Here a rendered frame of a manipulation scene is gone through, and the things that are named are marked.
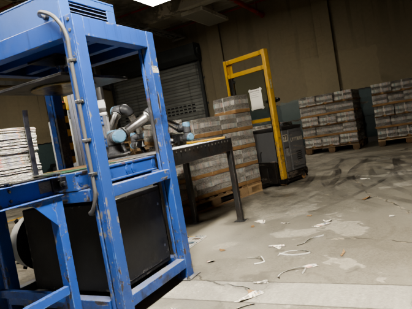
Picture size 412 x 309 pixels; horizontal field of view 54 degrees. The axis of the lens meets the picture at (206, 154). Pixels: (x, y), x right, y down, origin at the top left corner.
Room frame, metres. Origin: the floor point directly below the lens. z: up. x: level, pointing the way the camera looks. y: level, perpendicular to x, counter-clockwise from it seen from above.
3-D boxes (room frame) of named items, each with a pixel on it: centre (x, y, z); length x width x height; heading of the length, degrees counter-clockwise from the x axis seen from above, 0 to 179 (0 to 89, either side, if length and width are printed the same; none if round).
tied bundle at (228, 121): (5.16, -0.22, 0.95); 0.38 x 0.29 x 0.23; 44
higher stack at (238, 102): (5.37, -0.43, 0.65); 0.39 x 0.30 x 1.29; 44
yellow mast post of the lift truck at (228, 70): (5.90, -0.52, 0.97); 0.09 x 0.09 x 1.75; 44
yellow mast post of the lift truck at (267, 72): (5.43, -0.98, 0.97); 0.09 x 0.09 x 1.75; 44
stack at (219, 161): (4.87, 0.09, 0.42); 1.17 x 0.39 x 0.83; 134
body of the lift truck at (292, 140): (5.92, -1.01, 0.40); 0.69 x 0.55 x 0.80; 44
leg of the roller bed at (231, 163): (3.82, -0.22, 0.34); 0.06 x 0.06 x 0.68; 62
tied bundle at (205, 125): (4.96, -0.01, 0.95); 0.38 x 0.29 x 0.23; 42
